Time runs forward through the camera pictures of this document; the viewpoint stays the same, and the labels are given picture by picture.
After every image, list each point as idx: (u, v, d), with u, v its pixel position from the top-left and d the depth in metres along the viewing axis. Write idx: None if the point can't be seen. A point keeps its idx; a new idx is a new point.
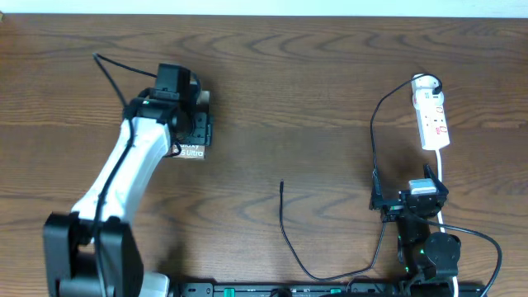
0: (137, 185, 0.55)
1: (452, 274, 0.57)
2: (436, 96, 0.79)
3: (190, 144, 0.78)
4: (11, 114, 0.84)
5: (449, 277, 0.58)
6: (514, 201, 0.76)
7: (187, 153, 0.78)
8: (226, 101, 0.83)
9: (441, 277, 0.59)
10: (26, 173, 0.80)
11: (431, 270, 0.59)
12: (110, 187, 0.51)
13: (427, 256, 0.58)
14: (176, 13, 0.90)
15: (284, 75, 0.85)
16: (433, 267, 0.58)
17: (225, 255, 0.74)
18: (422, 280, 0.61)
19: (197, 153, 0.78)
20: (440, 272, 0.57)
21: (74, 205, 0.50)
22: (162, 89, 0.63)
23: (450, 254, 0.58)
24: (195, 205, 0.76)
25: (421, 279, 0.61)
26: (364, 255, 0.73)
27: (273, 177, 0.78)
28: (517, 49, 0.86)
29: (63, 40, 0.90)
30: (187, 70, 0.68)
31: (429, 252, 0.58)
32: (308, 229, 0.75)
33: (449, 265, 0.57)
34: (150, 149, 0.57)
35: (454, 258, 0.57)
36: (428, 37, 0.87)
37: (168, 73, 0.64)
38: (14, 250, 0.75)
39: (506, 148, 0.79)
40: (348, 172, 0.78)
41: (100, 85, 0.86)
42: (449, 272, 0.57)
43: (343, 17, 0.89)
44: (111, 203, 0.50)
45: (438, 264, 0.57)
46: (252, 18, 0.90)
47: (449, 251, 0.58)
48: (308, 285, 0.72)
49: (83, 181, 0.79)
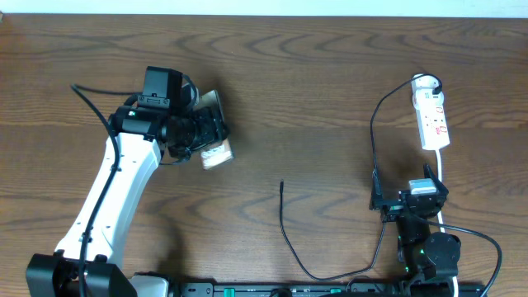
0: (125, 213, 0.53)
1: (452, 274, 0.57)
2: (436, 96, 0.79)
3: (216, 149, 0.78)
4: (11, 114, 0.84)
5: (449, 277, 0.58)
6: (514, 202, 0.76)
7: (215, 157, 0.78)
8: (226, 101, 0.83)
9: (441, 277, 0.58)
10: (25, 173, 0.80)
11: (431, 270, 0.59)
12: (95, 222, 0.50)
13: (427, 256, 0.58)
14: (176, 13, 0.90)
15: (284, 75, 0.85)
16: (433, 268, 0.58)
17: (225, 255, 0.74)
18: (422, 280, 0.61)
19: (224, 152, 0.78)
20: (440, 272, 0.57)
21: (60, 242, 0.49)
22: (152, 96, 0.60)
23: (450, 254, 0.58)
24: (195, 205, 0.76)
25: (421, 279, 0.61)
26: (364, 254, 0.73)
27: (273, 176, 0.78)
28: (517, 49, 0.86)
29: (63, 40, 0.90)
30: (179, 73, 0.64)
31: (429, 251, 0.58)
32: (308, 229, 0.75)
33: (449, 265, 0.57)
34: (137, 173, 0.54)
35: (454, 258, 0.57)
36: (428, 37, 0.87)
37: (157, 78, 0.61)
38: (13, 250, 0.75)
39: (506, 148, 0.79)
40: (348, 172, 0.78)
41: (100, 84, 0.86)
42: (449, 272, 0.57)
43: (343, 17, 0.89)
44: (97, 240, 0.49)
45: (438, 264, 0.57)
46: (252, 18, 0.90)
47: (449, 251, 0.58)
48: (308, 285, 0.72)
49: (82, 181, 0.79)
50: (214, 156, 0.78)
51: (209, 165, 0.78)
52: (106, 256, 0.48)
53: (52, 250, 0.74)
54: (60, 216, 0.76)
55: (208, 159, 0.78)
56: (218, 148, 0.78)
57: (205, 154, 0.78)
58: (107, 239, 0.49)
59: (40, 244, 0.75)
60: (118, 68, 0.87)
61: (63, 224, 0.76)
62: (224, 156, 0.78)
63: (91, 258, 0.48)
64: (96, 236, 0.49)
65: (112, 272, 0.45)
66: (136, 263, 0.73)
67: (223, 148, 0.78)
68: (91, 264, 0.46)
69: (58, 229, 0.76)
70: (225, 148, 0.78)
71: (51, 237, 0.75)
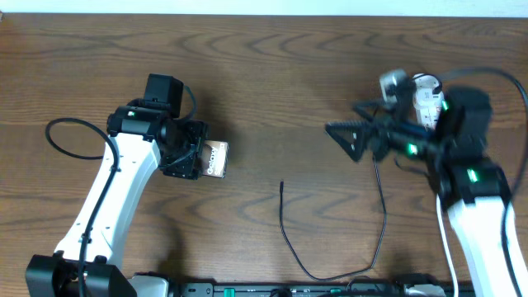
0: (124, 214, 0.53)
1: (487, 120, 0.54)
2: (436, 96, 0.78)
3: (217, 158, 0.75)
4: (11, 113, 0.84)
5: (487, 120, 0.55)
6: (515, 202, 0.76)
7: (217, 159, 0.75)
8: (226, 101, 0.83)
9: (469, 132, 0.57)
10: (24, 173, 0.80)
11: (459, 115, 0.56)
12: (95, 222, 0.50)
13: (452, 101, 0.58)
14: (176, 12, 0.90)
15: (284, 75, 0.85)
16: (461, 113, 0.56)
17: (225, 255, 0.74)
18: (454, 143, 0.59)
19: (221, 149, 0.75)
20: (469, 117, 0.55)
21: (60, 242, 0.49)
22: (152, 100, 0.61)
23: (476, 95, 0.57)
24: (194, 205, 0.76)
25: (454, 144, 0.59)
26: (364, 254, 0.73)
27: (273, 177, 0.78)
28: (516, 48, 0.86)
29: (63, 40, 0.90)
30: (181, 83, 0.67)
31: (454, 91, 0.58)
32: (308, 229, 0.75)
33: (475, 103, 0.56)
34: (137, 173, 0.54)
35: (485, 97, 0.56)
36: (428, 37, 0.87)
37: (158, 84, 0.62)
38: (12, 249, 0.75)
39: (506, 148, 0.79)
40: (348, 172, 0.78)
41: (99, 84, 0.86)
42: (480, 107, 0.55)
43: (343, 16, 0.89)
44: (99, 241, 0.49)
45: (464, 103, 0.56)
46: (252, 17, 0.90)
47: (471, 95, 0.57)
48: (308, 285, 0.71)
49: (82, 181, 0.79)
50: (216, 160, 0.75)
51: (219, 172, 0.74)
52: (106, 256, 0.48)
53: (52, 251, 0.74)
54: (60, 216, 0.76)
55: (213, 169, 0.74)
56: (213, 154, 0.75)
57: (209, 170, 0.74)
58: (107, 240, 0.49)
59: (40, 244, 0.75)
60: (118, 68, 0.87)
61: (63, 224, 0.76)
62: (223, 152, 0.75)
63: (91, 258, 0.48)
64: (96, 237, 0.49)
65: (112, 273, 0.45)
66: (136, 263, 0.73)
67: (215, 148, 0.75)
68: (91, 265, 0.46)
69: (58, 229, 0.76)
70: (217, 146, 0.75)
71: (50, 237, 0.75)
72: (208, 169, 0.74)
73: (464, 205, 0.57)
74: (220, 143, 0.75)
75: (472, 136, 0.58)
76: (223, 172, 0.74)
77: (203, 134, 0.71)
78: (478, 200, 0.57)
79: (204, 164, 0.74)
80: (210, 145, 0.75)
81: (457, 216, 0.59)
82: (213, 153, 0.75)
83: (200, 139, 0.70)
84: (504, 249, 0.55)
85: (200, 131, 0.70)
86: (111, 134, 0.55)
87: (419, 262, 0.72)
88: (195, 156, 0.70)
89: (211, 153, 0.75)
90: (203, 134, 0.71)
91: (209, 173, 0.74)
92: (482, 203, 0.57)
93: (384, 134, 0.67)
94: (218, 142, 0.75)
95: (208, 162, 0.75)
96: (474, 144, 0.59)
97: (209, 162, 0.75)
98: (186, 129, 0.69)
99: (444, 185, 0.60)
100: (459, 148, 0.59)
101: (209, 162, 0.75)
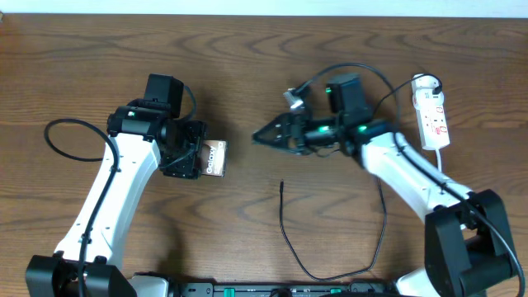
0: (124, 215, 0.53)
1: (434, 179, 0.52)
2: (436, 96, 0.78)
3: (215, 158, 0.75)
4: (11, 113, 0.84)
5: (357, 89, 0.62)
6: (515, 202, 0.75)
7: (216, 159, 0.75)
8: (226, 101, 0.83)
9: (349, 101, 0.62)
10: (24, 173, 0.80)
11: (337, 91, 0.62)
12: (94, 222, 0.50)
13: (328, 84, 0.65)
14: (176, 13, 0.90)
15: (284, 75, 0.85)
16: (338, 89, 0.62)
17: (225, 255, 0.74)
18: (346, 113, 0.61)
19: (220, 148, 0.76)
20: (346, 90, 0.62)
21: (59, 242, 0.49)
22: (153, 100, 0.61)
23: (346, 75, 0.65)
24: (194, 205, 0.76)
25: (346, 113, 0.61)
26: (364, 254, 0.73)
27: (273, 177, 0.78)
28: (516, 48, 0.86)
29: (63, 40, 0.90)
30: (181, 83, 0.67)
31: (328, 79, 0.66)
32: (309, 229, 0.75)
33: (346, 80, 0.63)
34: (136, 173, 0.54)
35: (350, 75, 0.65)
36: (428, 37, 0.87)
37: (159, 84, 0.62)
38: (12, 249, 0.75)
39: (506, 148, 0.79)
40: (348, 172, 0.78)
41: (99, 84, 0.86)
42: (350, 81, 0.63)
43: (343, 17, 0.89)
44: (98, 241, 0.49)
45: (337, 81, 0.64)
46: (252, 18, 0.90)
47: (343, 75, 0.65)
48: (308, 285, 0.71)
49: (82, 181, 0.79)
50: (214, 159, 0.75)
51: (219, 171, 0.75)
52: (106, 257, 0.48)
53: (52, 251, 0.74)
54: (60, 217, 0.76)
55: (213, 168, 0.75)
56: (212, 154, 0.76)
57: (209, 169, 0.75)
58: (107, 240, 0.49)
59: (40, 244, 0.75)
60: (118, 68, 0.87)
61: (63, 224, 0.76)
62: (223, 151, 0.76)
63: (91, 259, 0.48)
64: (96, 237, 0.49)
65: (112, 273, 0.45)
66: (135, 263, 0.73)
67: (214, 148, 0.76)
68: (92, 266, 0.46)
69: (58, 229, 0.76)
70: (216, 146, 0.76)
71: (51, 237, 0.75)
72: (208, 168, 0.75)
73: (362, 147, 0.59)
74: (219, 142, 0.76)
75: (359, 106, 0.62)
76: (223, 170, 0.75)
77: (203, 134, 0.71)
78: (374, 139, 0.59)
79: (204, 164, 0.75)
80: (209, 145, 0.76)
81: (366, 159, 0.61)
82: (211, 153, 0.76)
83: (200, 138, 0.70)
84: (399, 153, 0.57)
85: (200, 131, 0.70)
86: (111, 134, 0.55)
87: (419, 263, 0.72)
88: (195, 155, 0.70)
89: (210, 152, 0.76)
90: (203, 133, 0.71)
91: (209, 172, 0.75)
92: (377, 139, 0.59)
93: (299, 122, 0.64)
94: (216, 141, 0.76)
95: (208, 162, 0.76)
96: (359, 110, 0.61)
97: (208, 161, 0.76)
98: (186, 129, 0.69)
99: (346, 147, 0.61)
100: (353, 115, 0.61)
101: (209, 162, 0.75)
